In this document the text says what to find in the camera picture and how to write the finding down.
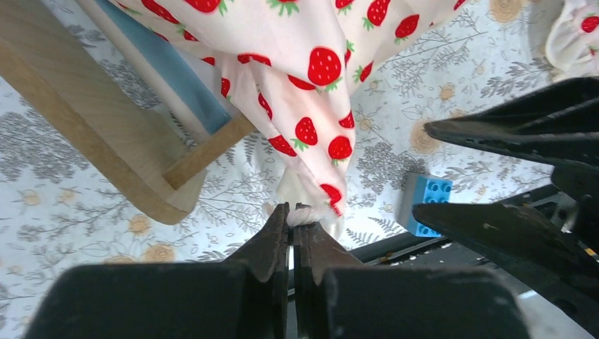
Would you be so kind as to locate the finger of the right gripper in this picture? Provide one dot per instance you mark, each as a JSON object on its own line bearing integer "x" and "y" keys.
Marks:
{"x": 555, "y": 125}
{"x": 524, "y": 243}

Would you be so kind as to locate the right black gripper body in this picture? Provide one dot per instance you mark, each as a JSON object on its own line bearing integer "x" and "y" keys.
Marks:
{"x": 577, "y": 209}

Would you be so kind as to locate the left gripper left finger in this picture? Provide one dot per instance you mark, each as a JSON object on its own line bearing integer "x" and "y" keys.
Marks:
{"x": 264, "y": 298}

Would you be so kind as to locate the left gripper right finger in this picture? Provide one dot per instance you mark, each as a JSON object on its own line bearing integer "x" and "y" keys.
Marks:
{"x": 314, "y": 252}

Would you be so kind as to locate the large strawberry print cushion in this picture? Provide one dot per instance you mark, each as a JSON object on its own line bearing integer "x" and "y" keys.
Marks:
{"x": 290, "y": 68}

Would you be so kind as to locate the wooden pet bed frame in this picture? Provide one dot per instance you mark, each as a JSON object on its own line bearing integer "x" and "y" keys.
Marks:
{"x": 132, "y": 147}

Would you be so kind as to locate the small strawberry print pillow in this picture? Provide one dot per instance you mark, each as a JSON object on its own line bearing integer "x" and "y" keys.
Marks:
{"x": 572, "y": 44}

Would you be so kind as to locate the blue toy brick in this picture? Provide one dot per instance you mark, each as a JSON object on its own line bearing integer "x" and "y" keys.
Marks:
{"x": 421, "y": 189}

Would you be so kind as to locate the floral table mat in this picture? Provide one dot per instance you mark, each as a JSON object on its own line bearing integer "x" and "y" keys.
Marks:
{"x": 58, "y": 211}

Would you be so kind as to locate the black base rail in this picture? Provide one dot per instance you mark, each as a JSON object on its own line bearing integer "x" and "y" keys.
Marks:
{"x": 439, "y": 302}

